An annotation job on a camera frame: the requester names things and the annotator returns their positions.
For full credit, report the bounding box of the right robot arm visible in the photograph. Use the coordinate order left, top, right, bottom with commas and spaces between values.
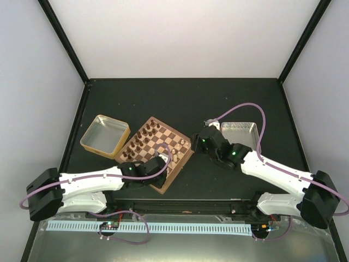
191, 126, 340, 229

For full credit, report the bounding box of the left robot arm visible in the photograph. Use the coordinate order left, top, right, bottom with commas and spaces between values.
20, 154, 171, 222

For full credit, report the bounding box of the wooden chess board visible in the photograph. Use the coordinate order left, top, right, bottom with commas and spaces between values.
115, 117, 194, 194

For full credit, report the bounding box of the dark chess pieces group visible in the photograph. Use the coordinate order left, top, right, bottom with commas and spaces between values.
115, 118, 163, 162

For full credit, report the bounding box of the small circuit board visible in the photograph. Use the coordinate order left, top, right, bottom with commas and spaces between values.
100, 222, 119, 230

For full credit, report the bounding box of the gold metal tin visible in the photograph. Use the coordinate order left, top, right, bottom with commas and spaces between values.
80, 115, 130, 159

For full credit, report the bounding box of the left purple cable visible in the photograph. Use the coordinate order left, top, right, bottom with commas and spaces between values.
19, 143, 172, 211

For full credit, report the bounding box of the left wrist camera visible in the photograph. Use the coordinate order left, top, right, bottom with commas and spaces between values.
159, 154, 169, 163

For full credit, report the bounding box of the black front rail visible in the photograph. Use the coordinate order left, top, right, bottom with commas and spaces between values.
97, 199, 270, 221

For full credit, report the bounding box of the purple cable loop front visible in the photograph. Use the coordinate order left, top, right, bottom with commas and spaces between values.
98, 210, 151, 245

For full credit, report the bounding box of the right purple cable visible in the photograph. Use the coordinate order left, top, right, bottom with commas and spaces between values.
214, 103, 349, 217

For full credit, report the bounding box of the light blue cable duct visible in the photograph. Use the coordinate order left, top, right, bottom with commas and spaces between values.
46, 221, 252, 236

